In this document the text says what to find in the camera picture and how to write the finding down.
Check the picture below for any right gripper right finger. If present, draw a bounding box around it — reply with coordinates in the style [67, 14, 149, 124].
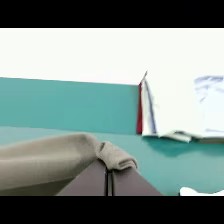
[111, 165, 164, 197]

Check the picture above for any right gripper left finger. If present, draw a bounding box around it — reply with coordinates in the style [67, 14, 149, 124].
[56, 159, 109, 197]

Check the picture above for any grey garment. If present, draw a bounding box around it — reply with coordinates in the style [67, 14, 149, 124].
[0, 132, 139, 197]

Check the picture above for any red garment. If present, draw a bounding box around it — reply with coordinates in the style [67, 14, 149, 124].
[136, 81, 144, 135]

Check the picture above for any white garment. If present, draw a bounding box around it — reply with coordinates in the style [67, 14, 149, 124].
[139, 71, 224, 144]

